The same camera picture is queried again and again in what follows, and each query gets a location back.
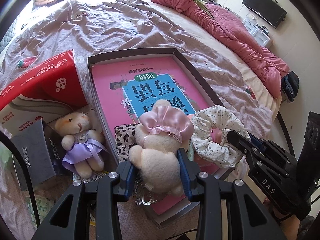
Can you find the green tissue pack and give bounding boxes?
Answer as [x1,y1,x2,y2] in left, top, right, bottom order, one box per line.
[25,195,55,229]

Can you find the white floral scrunchie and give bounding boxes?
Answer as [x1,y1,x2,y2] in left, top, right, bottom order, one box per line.
[191,105,251,168]

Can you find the plush bear purple dress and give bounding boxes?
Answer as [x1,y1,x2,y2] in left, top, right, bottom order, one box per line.
[54,112,106,179]

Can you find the plush bear pink dress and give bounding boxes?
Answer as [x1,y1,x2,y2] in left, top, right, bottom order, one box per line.
[129,99,194,197]

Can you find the leopard print scrunchie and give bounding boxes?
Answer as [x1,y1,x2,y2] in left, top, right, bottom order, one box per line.
[114,124,138,163]

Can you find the person right hand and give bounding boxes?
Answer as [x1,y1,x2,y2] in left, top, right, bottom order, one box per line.
[263,198,315,239]

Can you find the mauve strawberry bedsheet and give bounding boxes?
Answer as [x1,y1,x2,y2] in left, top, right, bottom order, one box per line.
[0,0,275,240]

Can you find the dark grey small box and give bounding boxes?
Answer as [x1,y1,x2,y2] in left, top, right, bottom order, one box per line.
[11,120,71,190]

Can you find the dark clothes on chair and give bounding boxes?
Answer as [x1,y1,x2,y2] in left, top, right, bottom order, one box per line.
[281,71,299,102]

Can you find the shallow grey cardboard box tray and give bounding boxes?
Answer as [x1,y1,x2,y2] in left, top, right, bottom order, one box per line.
[87,47,245,228]

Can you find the white drawer cabinet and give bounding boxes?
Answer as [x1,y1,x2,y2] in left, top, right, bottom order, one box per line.
[242,14,273,48]

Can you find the pink quilted comforter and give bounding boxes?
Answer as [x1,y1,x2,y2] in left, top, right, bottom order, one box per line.
[151,0,290,99]

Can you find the red white tissue box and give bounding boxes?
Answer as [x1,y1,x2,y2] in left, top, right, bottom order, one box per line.
[1,50,87,135]

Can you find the pink blue book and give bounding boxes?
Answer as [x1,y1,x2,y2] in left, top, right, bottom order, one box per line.
[90,56,221,215]

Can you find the black flat television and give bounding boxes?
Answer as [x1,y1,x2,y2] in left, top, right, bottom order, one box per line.
[242,0,287,28]

